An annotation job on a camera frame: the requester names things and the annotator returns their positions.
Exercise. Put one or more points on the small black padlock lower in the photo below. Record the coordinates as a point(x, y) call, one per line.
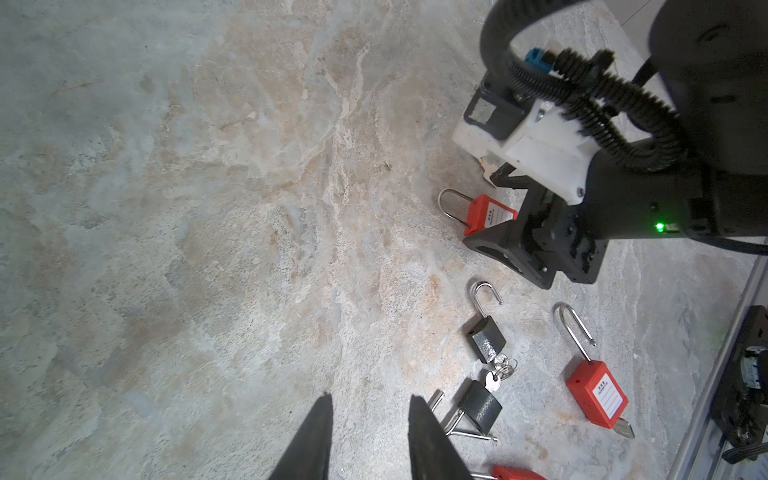
point(477, 410)

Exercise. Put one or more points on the red padlock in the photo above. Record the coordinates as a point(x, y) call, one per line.
point(592, 384)
point(483, 213)
point(506, 473)

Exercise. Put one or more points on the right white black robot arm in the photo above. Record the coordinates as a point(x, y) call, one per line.
point(678, 151)

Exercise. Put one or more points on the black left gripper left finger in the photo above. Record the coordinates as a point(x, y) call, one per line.
point(308, 454)

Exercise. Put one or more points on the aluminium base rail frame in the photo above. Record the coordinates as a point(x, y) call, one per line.
point(700, 453)

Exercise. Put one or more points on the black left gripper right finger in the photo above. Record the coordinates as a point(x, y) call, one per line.
point(432, 455)

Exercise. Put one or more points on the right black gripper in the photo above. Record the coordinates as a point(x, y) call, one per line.
point(548, 237)

